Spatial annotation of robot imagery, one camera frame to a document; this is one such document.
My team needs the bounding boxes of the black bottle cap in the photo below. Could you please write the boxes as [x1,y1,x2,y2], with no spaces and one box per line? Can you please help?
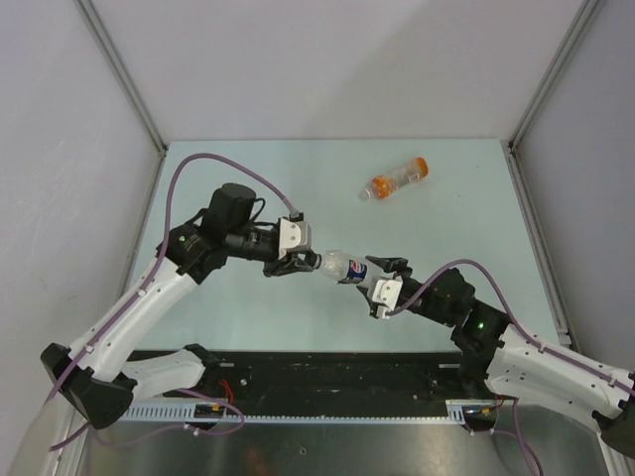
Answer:
[312,254,322,270]

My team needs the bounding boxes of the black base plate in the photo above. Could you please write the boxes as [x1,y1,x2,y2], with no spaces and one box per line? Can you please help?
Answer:
[126,349,507,417]

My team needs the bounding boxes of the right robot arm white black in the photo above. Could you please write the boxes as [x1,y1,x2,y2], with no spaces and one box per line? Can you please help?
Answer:
[345,257,634,457]

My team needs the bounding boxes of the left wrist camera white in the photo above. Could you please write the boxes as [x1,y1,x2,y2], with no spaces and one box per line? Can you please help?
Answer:
[278,214,312,259]

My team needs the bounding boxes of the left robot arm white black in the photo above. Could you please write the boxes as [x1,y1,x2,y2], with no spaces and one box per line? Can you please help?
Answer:
[41,183,318,429]

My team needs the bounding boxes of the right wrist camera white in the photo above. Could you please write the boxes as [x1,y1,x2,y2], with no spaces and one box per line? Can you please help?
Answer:
[371,277,403,319]

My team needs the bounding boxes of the orange label bottle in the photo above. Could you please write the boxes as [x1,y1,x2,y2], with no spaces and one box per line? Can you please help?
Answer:
[358,158,430,201]

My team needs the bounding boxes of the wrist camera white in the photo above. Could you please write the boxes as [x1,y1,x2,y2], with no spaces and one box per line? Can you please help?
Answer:
[278,214,312,259]
[371,277,403,319]

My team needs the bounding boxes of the grey slotted cable duct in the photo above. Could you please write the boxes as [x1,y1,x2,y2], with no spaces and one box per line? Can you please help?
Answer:
[120,398,494,424]

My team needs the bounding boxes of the blue label water bottle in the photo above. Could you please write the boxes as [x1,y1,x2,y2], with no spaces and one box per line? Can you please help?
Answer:
[317,250,383,288]

